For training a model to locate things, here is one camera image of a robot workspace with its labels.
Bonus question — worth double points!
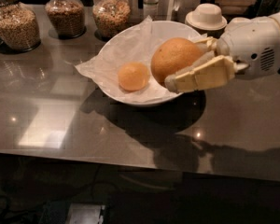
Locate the white gripper with vent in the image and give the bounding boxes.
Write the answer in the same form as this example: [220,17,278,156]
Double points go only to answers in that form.
[164,15,280,93]

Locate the orange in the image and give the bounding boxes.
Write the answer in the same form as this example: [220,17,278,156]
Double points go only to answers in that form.
[118,62,150,91]
[150,37,203,84]

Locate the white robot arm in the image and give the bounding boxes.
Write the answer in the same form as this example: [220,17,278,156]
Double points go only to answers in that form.
[164,12,280,93]

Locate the white ceramic bowl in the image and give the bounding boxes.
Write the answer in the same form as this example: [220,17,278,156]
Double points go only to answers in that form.
[97,20,209,107]

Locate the left stack paper bowls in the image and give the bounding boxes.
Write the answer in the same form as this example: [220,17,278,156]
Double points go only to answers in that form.
[185,3,227,38]

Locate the stack of brown napkins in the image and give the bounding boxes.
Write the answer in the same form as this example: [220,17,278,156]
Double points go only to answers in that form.
[214,0,259,17]

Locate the white paper liner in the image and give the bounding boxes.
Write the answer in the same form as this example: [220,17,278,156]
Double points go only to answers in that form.
[74,15,209,105]

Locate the small clear glass bottle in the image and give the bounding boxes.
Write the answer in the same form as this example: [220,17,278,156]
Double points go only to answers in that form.
[143,0,159,20]

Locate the right cereal glass jar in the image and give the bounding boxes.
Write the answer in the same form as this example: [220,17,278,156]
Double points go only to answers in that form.
[92,0,131,38]

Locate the middle grain glass jar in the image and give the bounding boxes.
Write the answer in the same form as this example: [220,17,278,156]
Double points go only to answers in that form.
[45,0,85,38]

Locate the large left grain jar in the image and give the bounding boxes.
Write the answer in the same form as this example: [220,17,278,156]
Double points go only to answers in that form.
[0,0,41,51]

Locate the grey box under table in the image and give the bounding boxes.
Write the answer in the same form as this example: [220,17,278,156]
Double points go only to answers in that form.
[65,203,105,224]

